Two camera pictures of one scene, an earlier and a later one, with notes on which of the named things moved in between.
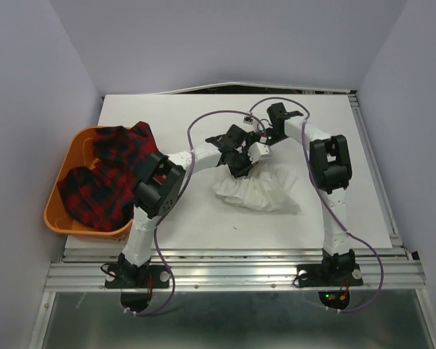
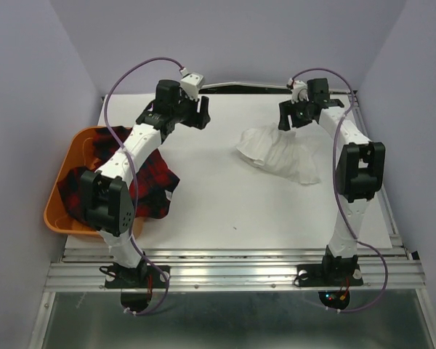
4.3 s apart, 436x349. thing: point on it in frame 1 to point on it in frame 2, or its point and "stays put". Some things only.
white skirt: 267,187 to 280,151
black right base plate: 333,281 stays put
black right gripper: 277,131 to 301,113
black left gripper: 243,171 to 198,120
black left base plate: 136,282 stays put
